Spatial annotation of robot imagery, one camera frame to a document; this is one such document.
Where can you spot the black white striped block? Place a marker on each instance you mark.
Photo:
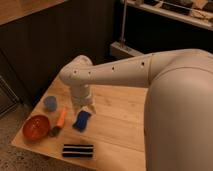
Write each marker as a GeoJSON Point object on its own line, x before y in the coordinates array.
{"type": "Point", "coordinates": [77, 150]}

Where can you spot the blue cup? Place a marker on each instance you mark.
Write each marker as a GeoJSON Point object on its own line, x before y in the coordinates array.
{"type": "Point", "coordinates": [50, 103]}

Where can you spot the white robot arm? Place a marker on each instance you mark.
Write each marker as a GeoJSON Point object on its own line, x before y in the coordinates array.
{"type": "Point", "coordinates": [178, 115]}

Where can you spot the red bowl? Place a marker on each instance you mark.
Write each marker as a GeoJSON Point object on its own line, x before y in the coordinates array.
{"type": "Point", "coordinates": [36, 127]}

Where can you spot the blue sponge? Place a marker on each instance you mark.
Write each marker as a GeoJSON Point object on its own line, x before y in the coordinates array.
{"type": "Point", "coordinates": [81, 121]}

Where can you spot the metal shelf rack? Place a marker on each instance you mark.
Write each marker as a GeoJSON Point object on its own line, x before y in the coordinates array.
{"type": "Point", "coordinates": [197, 14]}

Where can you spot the grey floor rail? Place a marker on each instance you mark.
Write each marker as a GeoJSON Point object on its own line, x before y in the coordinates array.
{"type": "Point", "coordinates": [121, 52]}

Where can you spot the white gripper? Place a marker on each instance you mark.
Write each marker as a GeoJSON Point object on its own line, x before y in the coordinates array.
{"type": "Point", "coordinates": [81, 96]}

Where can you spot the orange pepper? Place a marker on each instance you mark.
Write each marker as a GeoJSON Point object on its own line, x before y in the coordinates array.
{"type": "Point", "coordinates": [60, 123]}

